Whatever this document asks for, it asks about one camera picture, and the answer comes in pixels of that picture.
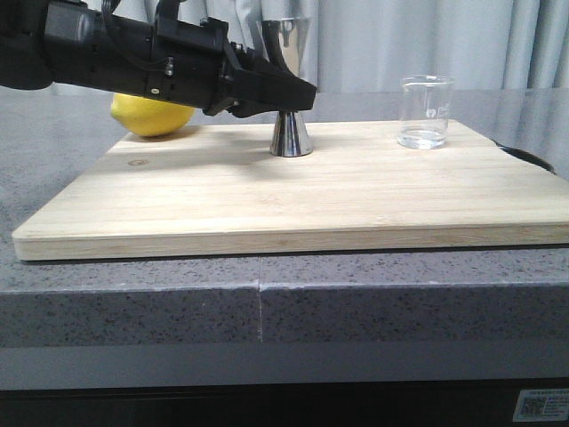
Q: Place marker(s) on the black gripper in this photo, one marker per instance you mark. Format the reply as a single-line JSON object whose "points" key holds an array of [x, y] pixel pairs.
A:
{"points": [[170, 60]]}

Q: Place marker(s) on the silver double jigger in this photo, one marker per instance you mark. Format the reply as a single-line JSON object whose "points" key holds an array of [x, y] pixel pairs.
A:
{"points": [[290, 138]]}

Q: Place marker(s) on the clear glass beaker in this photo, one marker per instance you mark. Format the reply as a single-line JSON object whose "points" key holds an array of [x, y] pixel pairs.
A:
{"points": [[425, 110]]}

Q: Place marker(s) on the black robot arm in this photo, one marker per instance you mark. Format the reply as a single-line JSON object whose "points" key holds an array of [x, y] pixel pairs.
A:
{"points": [[24, 62]]}

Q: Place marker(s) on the grey curtain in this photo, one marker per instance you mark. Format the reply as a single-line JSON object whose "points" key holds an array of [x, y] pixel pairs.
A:
{"points": [[369, 46]]}

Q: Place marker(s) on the yellow lemon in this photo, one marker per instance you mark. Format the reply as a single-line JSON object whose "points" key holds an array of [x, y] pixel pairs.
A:
{"points": [[149, 118]]}

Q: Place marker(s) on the wooden cutting board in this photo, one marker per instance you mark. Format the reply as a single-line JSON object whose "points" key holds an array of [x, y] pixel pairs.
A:
{"points": [[215, 189]]}

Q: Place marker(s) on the white QR code label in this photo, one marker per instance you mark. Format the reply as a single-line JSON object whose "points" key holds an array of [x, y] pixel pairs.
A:
{"points": [[546, 405]]}

